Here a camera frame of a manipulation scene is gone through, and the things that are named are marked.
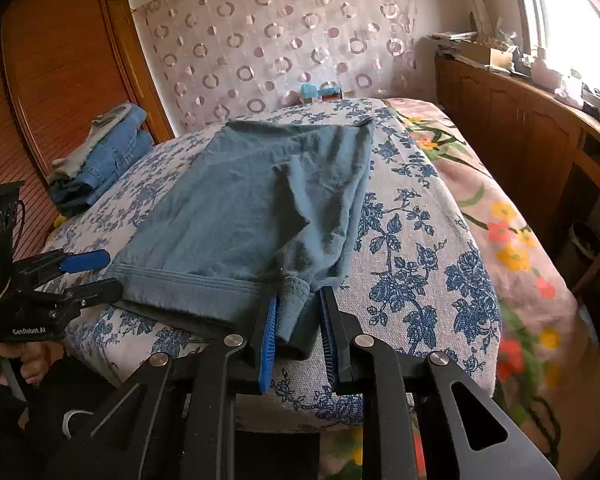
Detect window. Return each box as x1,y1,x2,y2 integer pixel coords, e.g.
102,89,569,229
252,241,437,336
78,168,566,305
522,0,600,91

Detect left hand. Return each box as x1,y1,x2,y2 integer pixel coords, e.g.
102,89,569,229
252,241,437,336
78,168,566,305
0,342,50,385

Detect folded grey-green garment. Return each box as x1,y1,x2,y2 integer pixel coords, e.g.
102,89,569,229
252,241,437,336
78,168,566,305
46,102,133,183

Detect wooden wardrobe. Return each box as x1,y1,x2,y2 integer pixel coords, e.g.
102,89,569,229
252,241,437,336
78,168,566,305
0,0,174,258

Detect cardboard box on sideboard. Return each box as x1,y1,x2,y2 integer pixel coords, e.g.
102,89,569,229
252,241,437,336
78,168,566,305
460,41,513,70

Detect wooden sideboard cabinet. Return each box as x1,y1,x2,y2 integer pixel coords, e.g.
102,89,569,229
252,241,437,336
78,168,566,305
434,56,600,294

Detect colourful floral blanket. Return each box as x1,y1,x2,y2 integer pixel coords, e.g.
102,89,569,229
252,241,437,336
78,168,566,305
382,99,600,479

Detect pink bottle on sideboard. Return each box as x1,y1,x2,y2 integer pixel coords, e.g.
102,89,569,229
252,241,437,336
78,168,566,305
531,49,562,92

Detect teal grey cotton shorts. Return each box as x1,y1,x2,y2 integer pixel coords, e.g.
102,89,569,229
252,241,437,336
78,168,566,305
107,118,375,360

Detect folded blue jeans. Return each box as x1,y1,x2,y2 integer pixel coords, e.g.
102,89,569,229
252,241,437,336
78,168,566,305
47,104,154,218

